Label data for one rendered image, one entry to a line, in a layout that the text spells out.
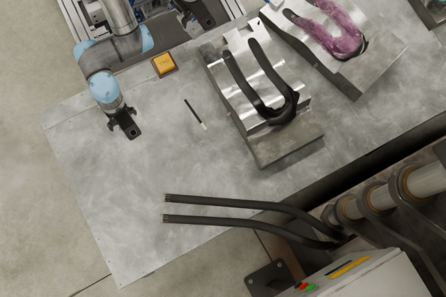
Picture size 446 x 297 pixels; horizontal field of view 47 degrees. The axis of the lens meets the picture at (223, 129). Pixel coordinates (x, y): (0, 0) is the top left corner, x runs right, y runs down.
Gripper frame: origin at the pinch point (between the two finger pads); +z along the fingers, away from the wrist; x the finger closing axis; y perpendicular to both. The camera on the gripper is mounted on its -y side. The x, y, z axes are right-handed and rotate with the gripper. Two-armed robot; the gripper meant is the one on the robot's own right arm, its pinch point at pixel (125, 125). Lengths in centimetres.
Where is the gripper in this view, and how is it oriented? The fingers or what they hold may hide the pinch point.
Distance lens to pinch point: 175.7
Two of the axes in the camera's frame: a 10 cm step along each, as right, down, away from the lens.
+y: -6.0, -7.7, 1.9
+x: -8.0, 5.8, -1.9
